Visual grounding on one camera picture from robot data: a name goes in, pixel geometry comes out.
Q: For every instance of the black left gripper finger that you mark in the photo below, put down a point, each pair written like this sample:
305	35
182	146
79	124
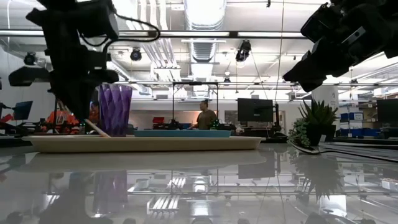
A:
70	99
87	99

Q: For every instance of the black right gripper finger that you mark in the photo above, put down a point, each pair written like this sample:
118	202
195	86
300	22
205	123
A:
306	67
321	77

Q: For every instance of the purple faceted plastic cup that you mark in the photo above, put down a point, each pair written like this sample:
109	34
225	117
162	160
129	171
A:
116	109

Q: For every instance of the blue plate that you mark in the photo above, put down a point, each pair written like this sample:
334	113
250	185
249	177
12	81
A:
183	133

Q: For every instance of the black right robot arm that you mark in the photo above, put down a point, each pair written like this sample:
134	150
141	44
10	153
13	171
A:
382	18

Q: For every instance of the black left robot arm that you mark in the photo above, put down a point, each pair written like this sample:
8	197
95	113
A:
53	18

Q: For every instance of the beige plastic tray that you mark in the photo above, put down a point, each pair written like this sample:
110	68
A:
143	144

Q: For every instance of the person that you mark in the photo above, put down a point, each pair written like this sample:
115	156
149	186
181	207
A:
62	119
206	119

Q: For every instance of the small tilted monitor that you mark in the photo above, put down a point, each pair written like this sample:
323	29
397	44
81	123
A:
22	110

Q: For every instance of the potted succulent plant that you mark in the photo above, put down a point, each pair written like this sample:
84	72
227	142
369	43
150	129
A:
320	130

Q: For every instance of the shelf with blue bins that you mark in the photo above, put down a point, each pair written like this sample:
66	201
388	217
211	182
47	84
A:
357	124

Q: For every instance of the large black monitor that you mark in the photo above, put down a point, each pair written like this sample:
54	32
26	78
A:
388	110
255	110

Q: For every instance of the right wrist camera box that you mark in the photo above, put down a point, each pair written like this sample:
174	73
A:
315	21

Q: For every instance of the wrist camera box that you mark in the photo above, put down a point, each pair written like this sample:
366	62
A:
315	21
98	20

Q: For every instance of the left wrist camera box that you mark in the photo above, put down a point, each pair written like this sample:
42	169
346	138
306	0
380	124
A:
98	20

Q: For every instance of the hanging black camera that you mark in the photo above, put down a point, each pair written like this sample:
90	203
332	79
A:
30	59
243	49
136	55

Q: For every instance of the black aluminium rig frame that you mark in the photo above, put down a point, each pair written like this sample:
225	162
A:
152	34

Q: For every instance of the silver ventilation duct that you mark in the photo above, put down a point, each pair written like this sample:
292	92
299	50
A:
203	46

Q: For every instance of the background black rig frame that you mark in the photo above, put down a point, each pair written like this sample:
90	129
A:
195	83

